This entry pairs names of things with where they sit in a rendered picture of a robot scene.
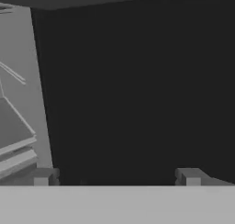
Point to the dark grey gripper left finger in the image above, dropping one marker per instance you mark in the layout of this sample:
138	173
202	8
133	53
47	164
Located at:
46	174

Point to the fridge with grey interior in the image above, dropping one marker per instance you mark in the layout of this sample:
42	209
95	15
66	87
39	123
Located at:
18	44

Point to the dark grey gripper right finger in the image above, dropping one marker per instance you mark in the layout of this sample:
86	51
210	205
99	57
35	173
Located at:
191	174

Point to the black fridge door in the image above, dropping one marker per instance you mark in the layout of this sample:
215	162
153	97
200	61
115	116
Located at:
137	93

